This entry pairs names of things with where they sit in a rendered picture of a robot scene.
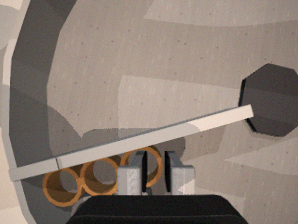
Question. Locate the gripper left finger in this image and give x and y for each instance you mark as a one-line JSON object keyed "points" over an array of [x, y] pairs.
{"points": [[129, 176]]}

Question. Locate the bronze bushing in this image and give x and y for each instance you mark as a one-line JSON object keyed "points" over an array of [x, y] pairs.
{"points": [[54, 191], [154, 176], [91, 184]]}

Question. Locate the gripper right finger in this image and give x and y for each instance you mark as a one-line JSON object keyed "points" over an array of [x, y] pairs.
{"points": [[179, 178]]}

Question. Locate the grey metal ring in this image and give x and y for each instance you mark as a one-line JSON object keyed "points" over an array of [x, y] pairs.
{"points": [[148, 192], [80, 202]]}

